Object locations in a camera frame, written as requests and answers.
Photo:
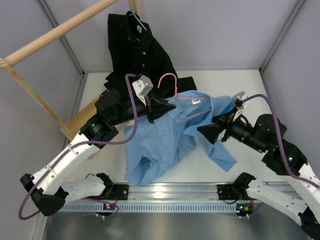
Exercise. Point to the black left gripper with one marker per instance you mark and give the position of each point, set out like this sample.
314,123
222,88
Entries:
157,108

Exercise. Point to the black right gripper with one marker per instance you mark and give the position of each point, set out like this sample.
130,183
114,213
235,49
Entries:
211,131

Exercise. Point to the pink wire hanger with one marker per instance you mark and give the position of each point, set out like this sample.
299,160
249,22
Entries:
196,96

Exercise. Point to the light blue shirt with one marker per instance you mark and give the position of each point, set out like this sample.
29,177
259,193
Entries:
157,147

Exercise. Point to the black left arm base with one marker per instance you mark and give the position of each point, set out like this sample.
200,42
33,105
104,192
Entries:
119,192

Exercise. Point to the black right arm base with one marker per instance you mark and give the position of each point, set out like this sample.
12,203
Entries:
234,192

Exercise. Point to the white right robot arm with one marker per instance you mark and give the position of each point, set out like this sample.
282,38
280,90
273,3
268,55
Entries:
285,160

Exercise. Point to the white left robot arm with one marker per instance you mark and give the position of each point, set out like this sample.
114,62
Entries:
97,132

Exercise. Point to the black button shirt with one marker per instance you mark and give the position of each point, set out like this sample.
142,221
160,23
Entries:
145,57

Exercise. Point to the wooden clothes rack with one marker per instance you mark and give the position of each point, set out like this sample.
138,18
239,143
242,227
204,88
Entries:
27,131

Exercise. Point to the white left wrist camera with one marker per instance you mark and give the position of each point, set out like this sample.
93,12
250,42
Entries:
142,86

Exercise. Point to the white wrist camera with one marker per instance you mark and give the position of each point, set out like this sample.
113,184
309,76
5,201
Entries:
239,105
142,86

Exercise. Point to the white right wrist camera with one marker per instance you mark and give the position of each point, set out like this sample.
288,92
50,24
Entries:
239,105

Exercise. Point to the aluminium mounting rail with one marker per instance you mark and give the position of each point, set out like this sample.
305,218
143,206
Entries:
163,192

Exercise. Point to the blue wire hanger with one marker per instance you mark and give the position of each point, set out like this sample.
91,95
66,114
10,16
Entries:
136,26

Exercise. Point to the slotted grey cable duct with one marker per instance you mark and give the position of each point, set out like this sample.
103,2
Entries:
128,207

